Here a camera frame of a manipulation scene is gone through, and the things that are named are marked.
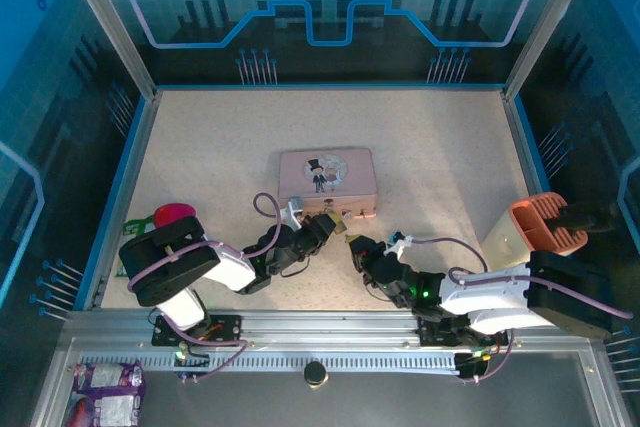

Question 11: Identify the pink tin box cartoon couple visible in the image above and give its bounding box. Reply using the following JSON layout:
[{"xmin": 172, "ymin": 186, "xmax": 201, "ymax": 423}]
[{"xmin": 277, "ymin": 147, "xmax": 379, "ymax": 221}]

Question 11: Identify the small circuit board with leds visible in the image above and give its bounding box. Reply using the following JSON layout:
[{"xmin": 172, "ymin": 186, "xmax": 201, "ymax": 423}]
[
  {"xmin": 172, "ymin": 340, "xmax": 212, "ymax": 371},
  {"xmin": 454, "ymin": 344, "xmax": 495, "ymax": 381}
]

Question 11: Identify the black round knob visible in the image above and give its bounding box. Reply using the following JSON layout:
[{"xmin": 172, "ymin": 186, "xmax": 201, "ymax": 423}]
[{"xmin": 302, "ymin": 360, "xmax": 329, "ymax": 391}]

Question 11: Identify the green snack packet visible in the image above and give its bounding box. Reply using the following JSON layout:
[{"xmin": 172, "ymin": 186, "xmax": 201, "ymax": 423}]
[{"xmin": 116, "ymin": 216, "xmax": 157, "ymax": 279}]

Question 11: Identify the black tool in orange insert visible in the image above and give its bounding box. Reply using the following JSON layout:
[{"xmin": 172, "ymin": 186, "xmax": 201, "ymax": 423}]
[{"xmin": 547, "ymin": 199, "xmax": 619, "ymax": 235}]

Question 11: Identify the purple snack packet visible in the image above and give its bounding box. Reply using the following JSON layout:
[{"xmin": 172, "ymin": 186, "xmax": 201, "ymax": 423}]
[{"xmin": 63, "ymin": 360, "xmax": 148, "ymax": 427}]

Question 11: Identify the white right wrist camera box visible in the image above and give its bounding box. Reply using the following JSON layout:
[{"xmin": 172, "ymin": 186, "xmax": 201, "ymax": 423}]
[{"xmin": 383, "ymin": 230, "xmax": 415, "ymax": 256}]

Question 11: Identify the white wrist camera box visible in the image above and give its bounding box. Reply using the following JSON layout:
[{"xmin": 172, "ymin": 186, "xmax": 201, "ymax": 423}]
[
  {"xmin": 383, "ymin": 230, "xmax": 415, "ymax": 256},
  {"xmin": 279, "ymin": 196, "xmax": 305, "ymax": 229}
]

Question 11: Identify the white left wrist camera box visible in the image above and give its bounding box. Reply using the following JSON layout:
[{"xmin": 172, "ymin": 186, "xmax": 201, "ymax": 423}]
[{"xmin": 279, "ymin": 196, "xmax": 305, "ymax": 229}]

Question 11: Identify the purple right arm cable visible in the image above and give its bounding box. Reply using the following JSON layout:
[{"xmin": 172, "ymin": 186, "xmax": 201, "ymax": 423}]
[{"xmin": 408, "ymin": 236, "xmax": 635, "ymax": 382}]

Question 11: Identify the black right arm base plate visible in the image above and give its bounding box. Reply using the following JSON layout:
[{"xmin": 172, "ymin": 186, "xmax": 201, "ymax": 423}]
[{"xmin": 416, "ymin": 314, "xmax": 509, "ymax": 348}]

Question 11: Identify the aluminium mounting rail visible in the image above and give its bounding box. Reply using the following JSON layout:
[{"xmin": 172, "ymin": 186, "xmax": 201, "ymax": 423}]
[{"xmin": 64, "ymin": 310, "xmax": 599, "ymax": 354}]

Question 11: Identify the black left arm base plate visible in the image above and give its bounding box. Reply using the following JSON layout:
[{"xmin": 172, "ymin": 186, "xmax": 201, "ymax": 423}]
[{"xmin": 151, "ymin": 314, "xmax": 243, "ymax": 348}]

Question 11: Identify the grey slotted cable duct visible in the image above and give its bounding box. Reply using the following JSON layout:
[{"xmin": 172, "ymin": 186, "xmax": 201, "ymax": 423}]
[{"xmin": 78, "ymin": 353, "xmax": 459, "ymax": 374}]

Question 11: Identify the aluminium frame post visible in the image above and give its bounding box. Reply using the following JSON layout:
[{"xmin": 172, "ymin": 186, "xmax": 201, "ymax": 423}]
[
  {"xmin": 53, "ymin": 0, "xmax": 162, "ymax": 101},
  {"xmin": 501, "ymin": 0, "xmax": 602, "ymax": 102}
]

